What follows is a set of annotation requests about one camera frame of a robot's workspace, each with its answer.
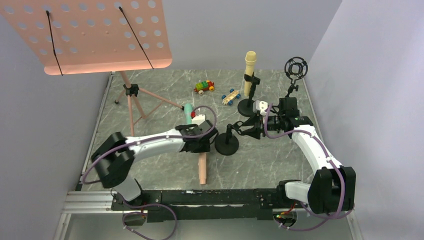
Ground black round-base mic stand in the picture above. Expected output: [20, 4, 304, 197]
[214, 124, 239, 156]
[237, 73, 261, 117]

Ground pink microphone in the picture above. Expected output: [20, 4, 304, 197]
[198, 152, 207, 185]

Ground green microphone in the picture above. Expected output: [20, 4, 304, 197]
[183, 103, 193, 125]

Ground black tripod shock-mount stand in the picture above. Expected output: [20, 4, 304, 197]
[284, 56, 309, 98]

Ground beige microphone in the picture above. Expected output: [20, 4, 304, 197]
[244, 50, 257, 97]

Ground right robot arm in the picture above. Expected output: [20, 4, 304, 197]
[232, 97, 356, 219]

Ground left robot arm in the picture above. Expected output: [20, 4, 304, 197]
[89, 120, 218, 202]

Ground pink perforated music stand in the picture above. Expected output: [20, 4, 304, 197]
[0, 0, 173, 119]

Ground beige toy chassis blue wheels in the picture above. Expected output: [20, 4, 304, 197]
[221, 88, 241, 106]

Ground colourful toy brick car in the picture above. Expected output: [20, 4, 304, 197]
[193, 80, 215, 95]

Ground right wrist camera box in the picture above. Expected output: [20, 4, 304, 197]
[252, 100, 269, 116]

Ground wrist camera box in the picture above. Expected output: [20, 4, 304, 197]
[252, 100, 269, 116]
[190, 111, 206, 126]

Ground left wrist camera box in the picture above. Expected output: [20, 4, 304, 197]
[190, 111, 206, 126]

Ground black base frame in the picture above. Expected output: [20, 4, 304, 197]
[110, 180, 342, 223]

